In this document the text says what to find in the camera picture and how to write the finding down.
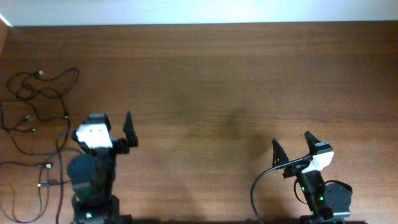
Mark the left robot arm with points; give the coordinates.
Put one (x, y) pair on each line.
(93, 172)

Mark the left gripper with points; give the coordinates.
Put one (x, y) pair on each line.
(119, 145)

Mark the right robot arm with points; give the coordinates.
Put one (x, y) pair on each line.
(328, 201)

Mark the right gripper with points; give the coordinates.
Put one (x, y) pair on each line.
(297, 168)

